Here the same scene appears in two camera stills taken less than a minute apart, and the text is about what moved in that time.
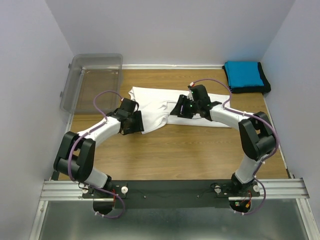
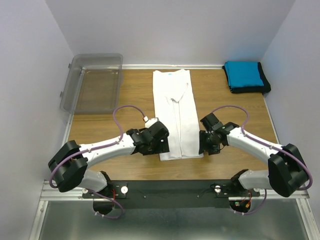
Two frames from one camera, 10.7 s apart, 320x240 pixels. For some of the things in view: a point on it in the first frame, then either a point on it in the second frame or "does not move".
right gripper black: x=182 y=100 → x=202 y=144
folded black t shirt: x=264 y=89 does not move
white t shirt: x=156 y=105 → x=174 y=106
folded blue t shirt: x=243 y=74 does not move
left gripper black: x=139 y=126 → x=163 y=146
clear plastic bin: x=89 y=75 does not move
